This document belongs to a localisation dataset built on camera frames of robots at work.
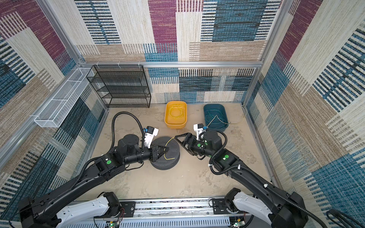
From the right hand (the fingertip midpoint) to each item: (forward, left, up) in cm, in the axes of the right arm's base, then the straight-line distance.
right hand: (177, 143), depth 69 cm
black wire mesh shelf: (+54, +43, -7) cm, 70 cm away
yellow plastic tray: (+41, +3, -26) cm, 49 cm away
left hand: (-3, +4, +2) cm, 5 cm away
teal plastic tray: (+43, -32, -21) cm, 57 cm away
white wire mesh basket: (+15, +60, +9) cm, 63 cm away
